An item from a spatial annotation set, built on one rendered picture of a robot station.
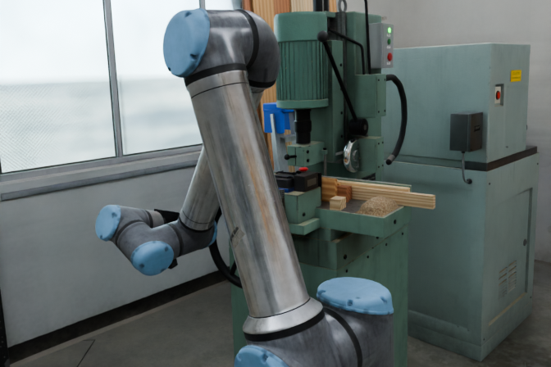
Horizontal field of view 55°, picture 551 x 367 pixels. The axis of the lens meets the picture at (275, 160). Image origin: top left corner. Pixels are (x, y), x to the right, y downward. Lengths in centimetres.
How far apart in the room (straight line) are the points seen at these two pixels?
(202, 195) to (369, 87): 83
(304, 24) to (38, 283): 180
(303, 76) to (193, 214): 64
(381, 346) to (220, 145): 49
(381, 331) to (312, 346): 18
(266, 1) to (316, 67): 168
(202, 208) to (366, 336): 50
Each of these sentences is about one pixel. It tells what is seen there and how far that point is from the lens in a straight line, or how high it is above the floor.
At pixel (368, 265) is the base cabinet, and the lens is 185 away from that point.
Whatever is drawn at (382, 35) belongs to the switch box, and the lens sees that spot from 196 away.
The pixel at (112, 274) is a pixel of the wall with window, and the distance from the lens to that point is 298.
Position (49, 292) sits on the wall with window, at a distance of 284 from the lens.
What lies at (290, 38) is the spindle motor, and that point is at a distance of 172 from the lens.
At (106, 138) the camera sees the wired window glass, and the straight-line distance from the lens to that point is 290.
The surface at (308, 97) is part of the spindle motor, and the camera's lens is 171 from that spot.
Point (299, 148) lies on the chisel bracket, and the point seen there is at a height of 106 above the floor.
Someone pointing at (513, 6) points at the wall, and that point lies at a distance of 388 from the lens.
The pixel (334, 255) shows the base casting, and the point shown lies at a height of 76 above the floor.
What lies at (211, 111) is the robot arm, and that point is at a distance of 92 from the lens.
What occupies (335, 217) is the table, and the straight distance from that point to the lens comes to 160.
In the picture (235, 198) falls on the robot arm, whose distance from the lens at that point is 91.
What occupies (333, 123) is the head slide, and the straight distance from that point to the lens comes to 184.
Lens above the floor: 132
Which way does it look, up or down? 10 degrees down
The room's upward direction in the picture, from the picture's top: 2 degrees counter-clockwise
